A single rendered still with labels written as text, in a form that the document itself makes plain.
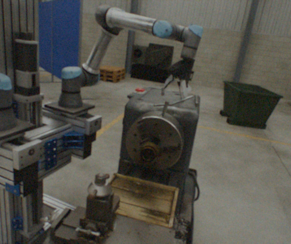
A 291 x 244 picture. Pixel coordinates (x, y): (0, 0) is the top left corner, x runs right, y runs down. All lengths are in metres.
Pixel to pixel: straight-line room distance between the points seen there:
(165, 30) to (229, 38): 10.05
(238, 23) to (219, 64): 1.75
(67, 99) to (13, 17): 0.50
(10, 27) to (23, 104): 0.38
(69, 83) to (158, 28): 0.65
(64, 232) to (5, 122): 0.55
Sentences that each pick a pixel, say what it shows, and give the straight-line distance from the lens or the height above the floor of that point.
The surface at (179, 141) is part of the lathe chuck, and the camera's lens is 1.30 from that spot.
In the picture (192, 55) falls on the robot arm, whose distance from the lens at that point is 1.27.
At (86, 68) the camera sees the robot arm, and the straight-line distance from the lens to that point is 1.60.
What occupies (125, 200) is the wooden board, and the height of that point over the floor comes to 0.89.
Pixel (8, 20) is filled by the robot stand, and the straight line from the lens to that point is 1.42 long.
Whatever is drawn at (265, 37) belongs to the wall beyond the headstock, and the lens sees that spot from 11.33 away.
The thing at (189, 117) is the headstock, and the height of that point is 1.22.
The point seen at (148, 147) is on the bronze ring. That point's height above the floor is 1.12.
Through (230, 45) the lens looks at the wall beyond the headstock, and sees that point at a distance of 11.16.
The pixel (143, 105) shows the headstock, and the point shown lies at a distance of 1.46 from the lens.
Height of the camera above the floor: 1.61
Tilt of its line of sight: 19 degrees down
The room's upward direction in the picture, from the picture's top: 8 degrees clockwise
